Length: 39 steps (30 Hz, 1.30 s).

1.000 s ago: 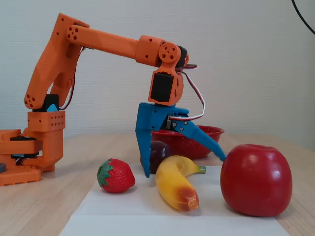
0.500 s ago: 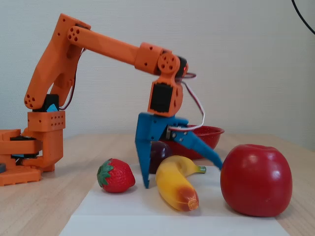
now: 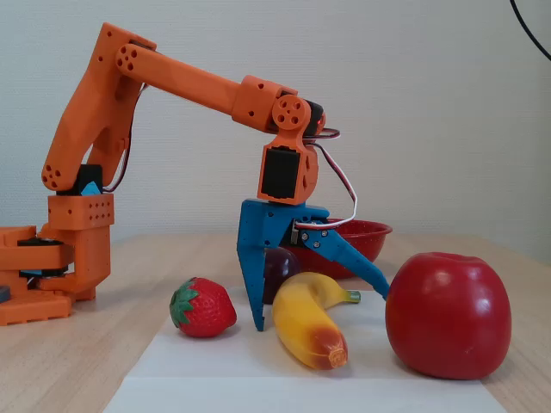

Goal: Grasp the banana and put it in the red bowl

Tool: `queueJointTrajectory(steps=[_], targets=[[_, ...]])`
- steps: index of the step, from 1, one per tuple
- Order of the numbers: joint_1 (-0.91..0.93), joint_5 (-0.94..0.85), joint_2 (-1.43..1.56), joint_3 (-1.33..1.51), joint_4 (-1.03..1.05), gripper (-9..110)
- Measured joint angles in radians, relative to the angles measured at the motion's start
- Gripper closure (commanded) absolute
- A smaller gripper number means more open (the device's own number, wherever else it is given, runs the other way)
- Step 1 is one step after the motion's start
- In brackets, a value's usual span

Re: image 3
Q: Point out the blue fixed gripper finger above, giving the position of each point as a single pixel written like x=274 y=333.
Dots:
x=254 y=279

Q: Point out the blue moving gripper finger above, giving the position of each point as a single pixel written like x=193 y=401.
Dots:
x=344 y=254

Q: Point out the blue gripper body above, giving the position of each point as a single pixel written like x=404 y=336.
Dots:
x=263 y=224

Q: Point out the yellow toy banana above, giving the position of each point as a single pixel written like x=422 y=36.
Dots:
x=301 y=322

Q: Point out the orange robot base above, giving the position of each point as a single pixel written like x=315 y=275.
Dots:
x=30 y=307

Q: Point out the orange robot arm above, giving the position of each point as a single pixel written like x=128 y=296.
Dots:
x=189 y=81

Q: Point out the red speckled bowl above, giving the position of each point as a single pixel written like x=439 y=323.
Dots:
x=370 y=241

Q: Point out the dark purple toy plum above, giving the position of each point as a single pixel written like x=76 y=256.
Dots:
x=282 y=271

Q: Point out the red toy strawberry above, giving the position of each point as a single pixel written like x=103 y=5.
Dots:
x=206 y=307

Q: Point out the white paper sheet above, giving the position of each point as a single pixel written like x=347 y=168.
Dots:
x=258 y=387

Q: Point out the red toy apple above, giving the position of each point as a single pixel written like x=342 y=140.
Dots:
x=447 y=314

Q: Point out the dark blue clamp piece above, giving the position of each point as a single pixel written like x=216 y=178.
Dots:
x=4 y=295

